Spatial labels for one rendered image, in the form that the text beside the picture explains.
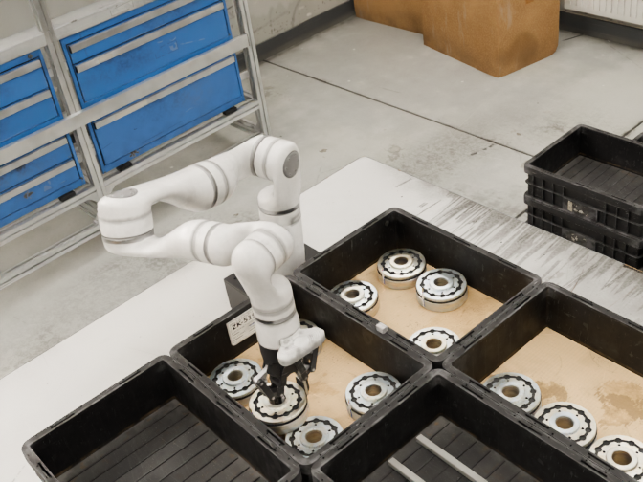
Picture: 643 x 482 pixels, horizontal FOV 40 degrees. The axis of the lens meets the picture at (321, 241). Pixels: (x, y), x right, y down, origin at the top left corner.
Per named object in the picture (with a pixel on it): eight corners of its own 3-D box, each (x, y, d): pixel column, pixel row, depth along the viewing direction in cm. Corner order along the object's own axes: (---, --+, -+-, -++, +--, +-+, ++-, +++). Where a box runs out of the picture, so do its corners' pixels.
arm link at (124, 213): (83, 196, 151) (183, 159, 171) (92, 248, 155) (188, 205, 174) (121, 202, 146) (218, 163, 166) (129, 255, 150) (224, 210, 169)
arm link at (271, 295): (272, 337, 138) (303, 304, 143) (255, 259, 129) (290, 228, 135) (237, 323, 142) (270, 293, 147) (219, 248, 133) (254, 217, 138)
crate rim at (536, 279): (290, 281, 176) (289, 272, 175) (394, 213, 191) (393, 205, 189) (437, 374, 150) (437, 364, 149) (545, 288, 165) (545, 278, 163)
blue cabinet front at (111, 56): (101, 173, 341) (58, 39, 309) (243, 99, 377) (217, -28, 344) (105, 175, 340) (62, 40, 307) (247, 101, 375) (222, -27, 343)
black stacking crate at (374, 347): (181, 396, 168) (166, 353, 161) (297, 317, 182) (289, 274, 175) (316, 515, 142) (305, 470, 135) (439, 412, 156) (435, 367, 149)
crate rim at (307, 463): (167, 361, 162) (165, 351, 161) (290, 281, 176) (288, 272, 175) (307, 479, 136) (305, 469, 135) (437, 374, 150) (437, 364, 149)
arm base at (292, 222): (258, 265, 203) (250, 204, 193) (290, 250, 207) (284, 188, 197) (280, 283, 197) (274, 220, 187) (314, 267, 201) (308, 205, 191)
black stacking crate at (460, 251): (299, 317, 182) (290, 273, 175) (398, 249, 196) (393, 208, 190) (440, 411, 156) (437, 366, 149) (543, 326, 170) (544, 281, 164)
